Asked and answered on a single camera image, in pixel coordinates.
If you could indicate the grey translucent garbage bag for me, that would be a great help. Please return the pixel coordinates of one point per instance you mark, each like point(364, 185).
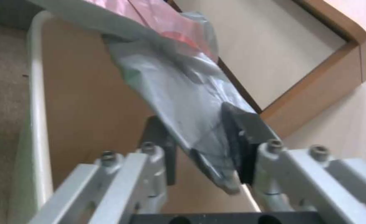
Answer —
point(170, 98)

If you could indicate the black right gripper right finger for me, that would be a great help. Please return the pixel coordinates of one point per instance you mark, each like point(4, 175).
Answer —
point(310, 186)

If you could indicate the white rounded frame bar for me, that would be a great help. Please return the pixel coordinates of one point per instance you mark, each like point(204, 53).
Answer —
point(36, 93)

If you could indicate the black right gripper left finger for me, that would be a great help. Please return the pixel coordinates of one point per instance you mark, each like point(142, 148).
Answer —
point(114, 186)

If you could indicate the pink plastic bag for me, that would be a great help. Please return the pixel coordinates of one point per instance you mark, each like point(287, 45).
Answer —
point(173, 25)

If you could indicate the cream board with brown rim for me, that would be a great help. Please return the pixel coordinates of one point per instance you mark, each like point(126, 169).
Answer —
point(326, 77)

